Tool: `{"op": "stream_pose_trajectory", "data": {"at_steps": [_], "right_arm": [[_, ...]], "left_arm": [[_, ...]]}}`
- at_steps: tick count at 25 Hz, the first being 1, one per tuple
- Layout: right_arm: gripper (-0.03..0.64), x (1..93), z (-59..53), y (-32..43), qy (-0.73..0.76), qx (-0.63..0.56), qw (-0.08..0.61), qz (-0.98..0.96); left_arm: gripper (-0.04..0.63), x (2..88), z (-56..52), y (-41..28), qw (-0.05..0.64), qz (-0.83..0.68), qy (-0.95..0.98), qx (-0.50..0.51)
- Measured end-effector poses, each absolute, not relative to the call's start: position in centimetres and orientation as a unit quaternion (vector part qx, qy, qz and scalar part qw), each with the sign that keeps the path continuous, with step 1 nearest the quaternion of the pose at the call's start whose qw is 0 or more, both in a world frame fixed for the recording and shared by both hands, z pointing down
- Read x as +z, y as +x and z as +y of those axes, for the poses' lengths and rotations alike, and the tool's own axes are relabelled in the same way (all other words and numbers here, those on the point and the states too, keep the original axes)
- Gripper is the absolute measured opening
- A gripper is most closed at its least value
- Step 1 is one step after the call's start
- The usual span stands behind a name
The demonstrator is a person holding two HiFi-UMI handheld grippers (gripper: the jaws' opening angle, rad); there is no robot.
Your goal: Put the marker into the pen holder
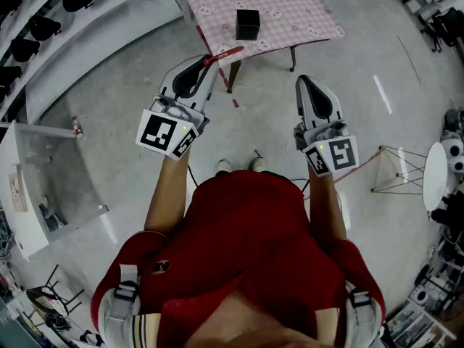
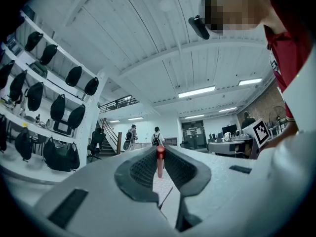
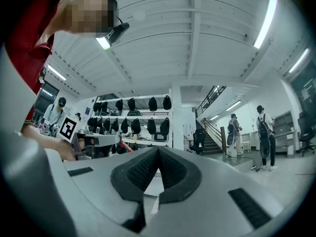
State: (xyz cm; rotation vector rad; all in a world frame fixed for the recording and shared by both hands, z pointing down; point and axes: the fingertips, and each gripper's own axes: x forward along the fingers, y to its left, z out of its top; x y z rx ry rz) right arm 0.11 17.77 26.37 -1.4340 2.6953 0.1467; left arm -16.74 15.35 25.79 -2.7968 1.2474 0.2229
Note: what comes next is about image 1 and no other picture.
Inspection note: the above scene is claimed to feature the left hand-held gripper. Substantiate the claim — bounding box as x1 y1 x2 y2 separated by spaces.
136 54 220 162

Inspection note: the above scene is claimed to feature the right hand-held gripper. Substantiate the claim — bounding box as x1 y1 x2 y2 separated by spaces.
293 74 360 177

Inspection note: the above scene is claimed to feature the red-handled tool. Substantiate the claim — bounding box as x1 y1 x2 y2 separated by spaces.
202 45 246 67

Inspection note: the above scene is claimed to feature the black box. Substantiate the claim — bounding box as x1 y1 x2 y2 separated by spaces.
235 9 262 41

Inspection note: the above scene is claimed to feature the person's left forearm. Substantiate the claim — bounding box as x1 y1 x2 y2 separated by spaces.
144 154 199 236

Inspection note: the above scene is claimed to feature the person's right forearm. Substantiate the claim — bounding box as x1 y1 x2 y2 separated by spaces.
307 172 348 241

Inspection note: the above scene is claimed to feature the pink checked tablecloth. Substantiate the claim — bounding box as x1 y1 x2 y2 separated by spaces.
179 0 347 68

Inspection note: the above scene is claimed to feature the white shelving rack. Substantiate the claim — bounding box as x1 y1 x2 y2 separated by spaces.
0 0 189 123

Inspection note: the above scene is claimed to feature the red and white bottle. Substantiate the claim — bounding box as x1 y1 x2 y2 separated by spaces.
71 116 85 140

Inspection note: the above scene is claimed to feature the white and black device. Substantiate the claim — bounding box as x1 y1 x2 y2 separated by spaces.
439 128 464 174

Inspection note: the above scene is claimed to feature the black office chair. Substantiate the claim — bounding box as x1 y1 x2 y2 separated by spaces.
419 7 464 54

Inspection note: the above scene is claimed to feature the person's red shirt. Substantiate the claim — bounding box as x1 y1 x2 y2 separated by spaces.
90 170 387 348

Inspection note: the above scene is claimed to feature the white display cabinet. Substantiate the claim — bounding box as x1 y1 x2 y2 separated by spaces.
0 120 109 260

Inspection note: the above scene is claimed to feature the white low rack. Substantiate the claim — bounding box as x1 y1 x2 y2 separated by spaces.
385 298 458 348

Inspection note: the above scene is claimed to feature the black metal folding chair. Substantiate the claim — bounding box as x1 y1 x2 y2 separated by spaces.
25 265 86 328

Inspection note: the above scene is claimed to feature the black cable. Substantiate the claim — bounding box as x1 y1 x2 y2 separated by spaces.
186 165 201 189

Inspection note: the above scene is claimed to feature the round white wire-leg table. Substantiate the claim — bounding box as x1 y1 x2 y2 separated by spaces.
370 142 449 212

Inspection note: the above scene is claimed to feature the grey shoulder harness strap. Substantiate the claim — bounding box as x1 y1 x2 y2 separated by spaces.
96 263 143 348
343 280 384 348

